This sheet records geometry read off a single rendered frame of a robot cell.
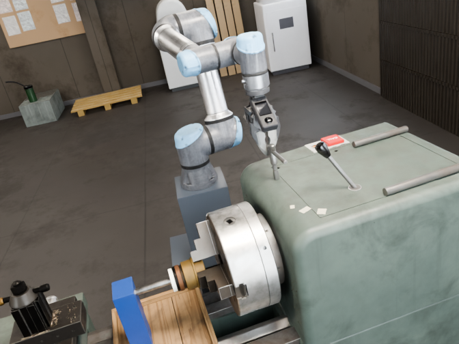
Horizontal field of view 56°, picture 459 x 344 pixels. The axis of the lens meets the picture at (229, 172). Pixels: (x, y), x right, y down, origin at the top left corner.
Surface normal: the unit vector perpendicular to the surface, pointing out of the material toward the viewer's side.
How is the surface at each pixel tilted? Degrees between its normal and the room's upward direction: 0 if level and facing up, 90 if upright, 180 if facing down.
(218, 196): 90
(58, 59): 90
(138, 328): 90
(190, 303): 0
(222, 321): 90
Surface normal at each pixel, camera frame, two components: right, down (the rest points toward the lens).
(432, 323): 0.27, 0.38
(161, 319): -0.18, -0.88
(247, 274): 0.20, 0.07
